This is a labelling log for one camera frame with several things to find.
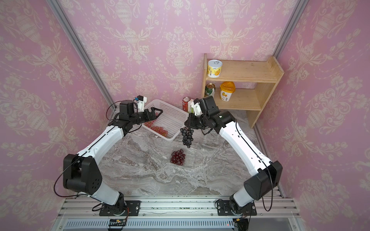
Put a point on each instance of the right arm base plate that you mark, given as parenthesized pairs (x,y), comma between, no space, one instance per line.
(227,208)

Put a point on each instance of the light red grape bunch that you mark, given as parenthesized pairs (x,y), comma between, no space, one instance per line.
(158,129)

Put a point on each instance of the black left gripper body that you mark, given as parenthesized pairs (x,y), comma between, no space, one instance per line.
(139,117)

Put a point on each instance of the wooden shelf unit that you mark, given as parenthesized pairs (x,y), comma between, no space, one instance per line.
(258,79)

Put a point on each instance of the dark red grape bunch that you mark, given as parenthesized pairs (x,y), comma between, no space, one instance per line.
(178,157)

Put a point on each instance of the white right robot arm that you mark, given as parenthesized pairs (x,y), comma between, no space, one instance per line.
(265,174)

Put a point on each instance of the green white carton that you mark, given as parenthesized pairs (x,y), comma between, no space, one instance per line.
(190,106)

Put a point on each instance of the white perforated plastic basket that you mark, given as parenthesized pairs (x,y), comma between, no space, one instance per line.
(172,118)

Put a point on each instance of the green drink can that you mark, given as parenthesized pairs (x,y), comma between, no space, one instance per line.
(209,90)

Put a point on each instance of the aluminium rail frame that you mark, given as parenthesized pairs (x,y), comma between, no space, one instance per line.
(179,213)

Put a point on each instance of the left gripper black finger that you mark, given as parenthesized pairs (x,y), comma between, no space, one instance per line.
(153,117)
(154,110)

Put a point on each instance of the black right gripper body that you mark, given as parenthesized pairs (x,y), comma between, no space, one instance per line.
(201,122)

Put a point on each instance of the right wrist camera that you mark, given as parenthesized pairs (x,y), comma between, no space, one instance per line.
(205,106)

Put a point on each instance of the yellow can white lid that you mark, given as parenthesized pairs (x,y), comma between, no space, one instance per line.
(214,68)

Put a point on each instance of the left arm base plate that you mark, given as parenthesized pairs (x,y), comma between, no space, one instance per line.
(131,208)

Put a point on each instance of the yellow lidded cup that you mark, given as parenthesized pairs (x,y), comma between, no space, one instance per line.
(227,88)

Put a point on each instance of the red soda can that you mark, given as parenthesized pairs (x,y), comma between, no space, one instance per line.
(186,102)

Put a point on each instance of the black grape bunch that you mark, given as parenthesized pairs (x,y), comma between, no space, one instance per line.
(187,134)

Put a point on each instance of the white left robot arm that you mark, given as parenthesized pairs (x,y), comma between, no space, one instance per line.
(81,172)

